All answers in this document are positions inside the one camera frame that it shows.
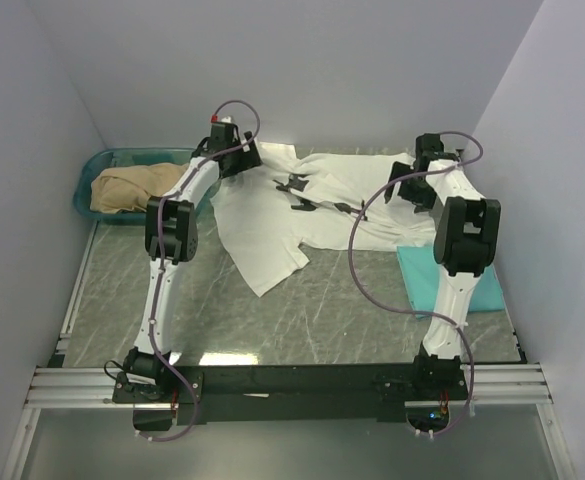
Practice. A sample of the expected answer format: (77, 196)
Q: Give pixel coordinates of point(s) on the teal plastic basket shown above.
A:
(121, 157)

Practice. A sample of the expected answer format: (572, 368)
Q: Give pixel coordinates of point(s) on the aluminium rail frame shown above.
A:
(90, 388)

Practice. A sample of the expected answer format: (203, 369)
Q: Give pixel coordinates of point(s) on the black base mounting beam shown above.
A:
(276, 393)

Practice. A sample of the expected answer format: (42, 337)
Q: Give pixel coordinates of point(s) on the beige t-shirt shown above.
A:
(128, 189)

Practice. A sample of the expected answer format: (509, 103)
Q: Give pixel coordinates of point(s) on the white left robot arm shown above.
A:
(171, 237)

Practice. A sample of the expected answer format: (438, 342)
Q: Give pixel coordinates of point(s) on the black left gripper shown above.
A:
(250, 160)

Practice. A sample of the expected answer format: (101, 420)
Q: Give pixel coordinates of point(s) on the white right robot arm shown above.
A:
(466, 235)

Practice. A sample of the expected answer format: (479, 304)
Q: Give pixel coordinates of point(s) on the white printed t-shirt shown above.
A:
(265, 214)

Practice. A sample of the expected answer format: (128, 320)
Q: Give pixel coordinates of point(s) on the folded teal t-shirt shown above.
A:
(429, 286)

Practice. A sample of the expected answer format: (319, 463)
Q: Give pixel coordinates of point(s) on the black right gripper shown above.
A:
(424, 200)

